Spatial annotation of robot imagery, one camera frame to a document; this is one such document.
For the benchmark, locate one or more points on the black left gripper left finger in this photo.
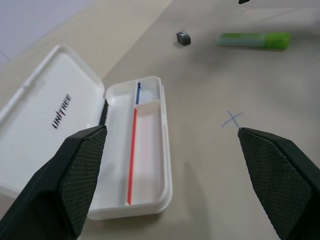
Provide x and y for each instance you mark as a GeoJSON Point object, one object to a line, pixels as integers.
{"type": "Point", "coordinates": [50, 190]}

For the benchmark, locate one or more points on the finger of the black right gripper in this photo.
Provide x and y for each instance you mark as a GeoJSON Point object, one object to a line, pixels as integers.
{"type": "Point", "coordinates": [243, 1]}

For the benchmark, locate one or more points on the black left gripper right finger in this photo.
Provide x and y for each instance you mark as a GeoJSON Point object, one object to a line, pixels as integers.
{"type": "Point", "coordinates": [287, 185]}

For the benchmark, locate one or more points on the green translucent lead box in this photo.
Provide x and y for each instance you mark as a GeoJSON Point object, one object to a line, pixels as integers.
{"type": "Point", "coordinates": [250, 40]}

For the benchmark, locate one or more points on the white Unitree pencil case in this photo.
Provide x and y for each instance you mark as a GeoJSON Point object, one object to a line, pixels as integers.
{"type": "Point", "coordinates": [50, 100]}

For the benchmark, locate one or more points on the small metal clip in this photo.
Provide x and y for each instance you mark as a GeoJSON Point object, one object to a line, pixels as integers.
{"type": "Point", "coordinates": [183, 38]}

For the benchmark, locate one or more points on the cream table sheet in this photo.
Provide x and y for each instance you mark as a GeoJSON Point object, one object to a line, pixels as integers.
{"type": "Point", "coordinates": [120, 30]}

